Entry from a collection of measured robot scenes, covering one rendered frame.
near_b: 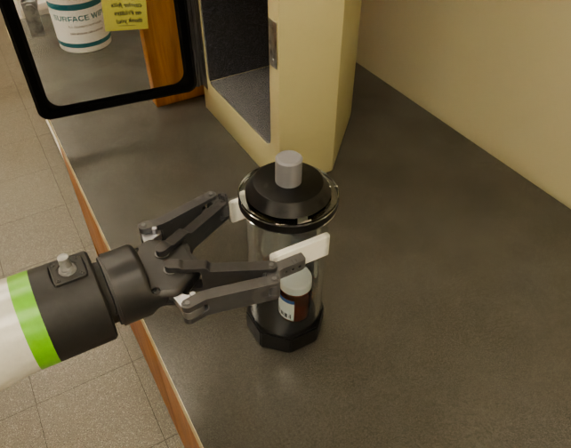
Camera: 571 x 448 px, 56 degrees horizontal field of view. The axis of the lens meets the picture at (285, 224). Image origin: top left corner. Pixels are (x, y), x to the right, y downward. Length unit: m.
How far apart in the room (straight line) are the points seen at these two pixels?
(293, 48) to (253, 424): 0.51
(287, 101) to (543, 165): 0.48
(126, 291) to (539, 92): 0.77
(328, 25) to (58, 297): 0.54
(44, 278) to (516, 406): 0.54
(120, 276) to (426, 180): 0.63
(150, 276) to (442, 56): 0.81
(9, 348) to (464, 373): 0.51
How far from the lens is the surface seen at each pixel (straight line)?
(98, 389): 1.86
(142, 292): 0.52
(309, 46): 0.82
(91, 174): 1.03
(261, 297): 0.53
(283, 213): 0.53
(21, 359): 0.52
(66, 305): 0.51
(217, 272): 0.54
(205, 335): 0.73
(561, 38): 0.99
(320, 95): 0.88
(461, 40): 1.13
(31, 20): 1.02
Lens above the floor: 1.53
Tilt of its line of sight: 43 degrees down
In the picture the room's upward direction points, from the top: straight up
